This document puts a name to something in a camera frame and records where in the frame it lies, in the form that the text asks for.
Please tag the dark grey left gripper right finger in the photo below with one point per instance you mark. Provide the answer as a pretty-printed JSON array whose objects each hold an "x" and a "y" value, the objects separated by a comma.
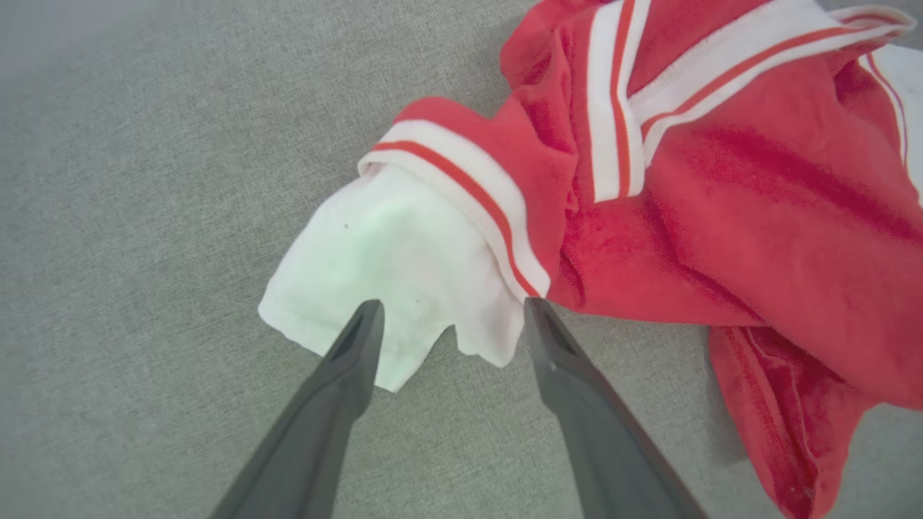
[{"x": 598, "y": 432}]

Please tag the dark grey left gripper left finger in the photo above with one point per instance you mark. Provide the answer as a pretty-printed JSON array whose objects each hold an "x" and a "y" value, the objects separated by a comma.
[{"x": 317, "y": 425}]

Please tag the grey fabric sofa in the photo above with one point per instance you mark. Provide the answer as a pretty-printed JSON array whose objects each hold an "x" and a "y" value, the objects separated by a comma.
[{"x": 144, "y": 216}]

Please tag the red white jersey shirt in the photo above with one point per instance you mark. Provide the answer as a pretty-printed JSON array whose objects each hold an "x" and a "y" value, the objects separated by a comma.
[{"x": 721, "y": 202}]

